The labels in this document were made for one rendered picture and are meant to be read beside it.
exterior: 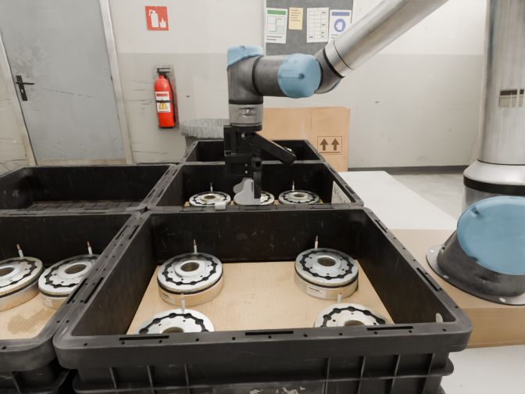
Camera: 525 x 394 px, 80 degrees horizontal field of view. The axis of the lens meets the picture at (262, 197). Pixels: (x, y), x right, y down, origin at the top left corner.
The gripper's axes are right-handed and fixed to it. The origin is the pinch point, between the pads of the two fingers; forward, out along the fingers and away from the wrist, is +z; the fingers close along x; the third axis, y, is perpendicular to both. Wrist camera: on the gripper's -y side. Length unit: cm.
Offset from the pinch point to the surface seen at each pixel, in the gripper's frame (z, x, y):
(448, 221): 15, -14, -64
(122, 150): 48, -282, 114
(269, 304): 2.1, 32.2, 1.7
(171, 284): -1.2, 29.8, 16.1
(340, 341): -7.4, 49.0, -2.2
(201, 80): -23, -280, 25
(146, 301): 2.0, 29.0, 20.3
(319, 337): -7.9, 48.7, -0.3
